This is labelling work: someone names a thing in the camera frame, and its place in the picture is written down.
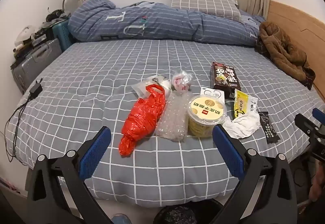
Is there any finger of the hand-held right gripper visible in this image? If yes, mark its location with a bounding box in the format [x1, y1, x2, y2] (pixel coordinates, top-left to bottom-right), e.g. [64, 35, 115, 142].
[312, 108, 325, 123]
[295, 113, 322, 139]

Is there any clear bag with red print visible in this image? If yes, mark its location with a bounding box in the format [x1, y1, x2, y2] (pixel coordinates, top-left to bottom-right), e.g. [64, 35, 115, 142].
[171, 70, 193, 93]

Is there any wooden headboard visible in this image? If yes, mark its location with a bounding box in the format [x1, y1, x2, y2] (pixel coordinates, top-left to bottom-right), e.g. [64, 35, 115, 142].
[266, 0, 325, 103]

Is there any white tissue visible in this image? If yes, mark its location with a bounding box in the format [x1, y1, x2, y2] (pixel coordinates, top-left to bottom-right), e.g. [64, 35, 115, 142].
[222, 110, 261, 139]

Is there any grey grid bed sheet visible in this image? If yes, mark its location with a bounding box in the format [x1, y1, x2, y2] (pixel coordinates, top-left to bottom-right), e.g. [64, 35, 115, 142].
[5, 39, 323, 208]

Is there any black charger with cable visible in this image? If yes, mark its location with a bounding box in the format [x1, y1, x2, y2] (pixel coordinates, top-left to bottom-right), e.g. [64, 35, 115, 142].
[4, 78, 43, 162]

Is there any grey suitcase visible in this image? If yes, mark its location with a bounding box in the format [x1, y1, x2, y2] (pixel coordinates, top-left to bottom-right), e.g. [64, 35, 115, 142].
[11, 38, 63, 95]

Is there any dark clutter pile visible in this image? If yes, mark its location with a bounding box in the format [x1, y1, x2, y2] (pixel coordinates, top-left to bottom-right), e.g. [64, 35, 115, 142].
[46, 8, 69, 23]

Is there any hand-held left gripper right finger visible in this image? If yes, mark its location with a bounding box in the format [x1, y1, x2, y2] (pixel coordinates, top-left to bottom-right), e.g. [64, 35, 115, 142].
[212, 124, 298, 224]

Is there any yellow and white snack wrapper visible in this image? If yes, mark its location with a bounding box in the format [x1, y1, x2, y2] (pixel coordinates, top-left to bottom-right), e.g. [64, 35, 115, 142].
[232, 89, 258, 120]

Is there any black trash bin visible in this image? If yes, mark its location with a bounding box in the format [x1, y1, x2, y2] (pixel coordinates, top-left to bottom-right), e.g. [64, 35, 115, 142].
[154, 199, 224, 224]

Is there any white plastic packet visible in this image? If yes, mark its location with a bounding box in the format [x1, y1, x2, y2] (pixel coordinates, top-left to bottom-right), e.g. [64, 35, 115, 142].
[132, 75, 173, 99]

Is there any clear bubble wrap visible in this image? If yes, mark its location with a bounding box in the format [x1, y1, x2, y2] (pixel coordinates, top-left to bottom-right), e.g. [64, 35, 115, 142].
[155, 92, 192, 141]

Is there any white earphone box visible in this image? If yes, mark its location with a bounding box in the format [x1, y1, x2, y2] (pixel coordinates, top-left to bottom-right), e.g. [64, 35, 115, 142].
[199, 87, 225, 104]

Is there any white rounded object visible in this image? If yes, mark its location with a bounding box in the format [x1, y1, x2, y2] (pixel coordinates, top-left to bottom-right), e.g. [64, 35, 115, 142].
[15, 25, 36, 48]

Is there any teal plastic crate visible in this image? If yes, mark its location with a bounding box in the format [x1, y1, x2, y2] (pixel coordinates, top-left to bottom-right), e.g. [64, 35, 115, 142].
[52, 20, 75, 52]

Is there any black sachet wrapper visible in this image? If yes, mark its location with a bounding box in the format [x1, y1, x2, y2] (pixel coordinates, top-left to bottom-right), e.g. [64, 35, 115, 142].
[258, 111, 281, 144]

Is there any grey grid pillow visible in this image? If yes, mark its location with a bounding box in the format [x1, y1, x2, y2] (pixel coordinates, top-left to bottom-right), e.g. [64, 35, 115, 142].
[170, 0, 242, 21]

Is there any blue slipper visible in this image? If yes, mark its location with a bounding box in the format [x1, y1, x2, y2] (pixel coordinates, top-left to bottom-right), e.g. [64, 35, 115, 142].
[112, 214, 131, 224]

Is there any brown cookie box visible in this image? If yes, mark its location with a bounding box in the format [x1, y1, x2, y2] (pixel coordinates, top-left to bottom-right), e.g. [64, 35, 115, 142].
[210, 62, 242, 90]

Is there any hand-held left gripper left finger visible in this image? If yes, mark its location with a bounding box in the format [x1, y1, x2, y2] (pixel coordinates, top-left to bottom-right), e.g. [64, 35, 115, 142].
[25, 126, 112, 224]

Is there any brown blanket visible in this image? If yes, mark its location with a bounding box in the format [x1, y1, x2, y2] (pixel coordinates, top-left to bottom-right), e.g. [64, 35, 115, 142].
[255, 21, 316, 90]

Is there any yellow round plastic tub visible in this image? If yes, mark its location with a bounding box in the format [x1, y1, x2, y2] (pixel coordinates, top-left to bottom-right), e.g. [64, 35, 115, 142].
[188, 94, 227, 138]

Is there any red plastic bag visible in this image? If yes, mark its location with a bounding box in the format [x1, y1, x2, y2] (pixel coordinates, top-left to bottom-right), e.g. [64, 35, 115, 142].
[119, 84, 167, 156]

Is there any blue striped pillow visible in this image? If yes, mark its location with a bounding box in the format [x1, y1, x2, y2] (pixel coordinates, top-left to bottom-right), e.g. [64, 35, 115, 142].
[67, 0, 266, 47]

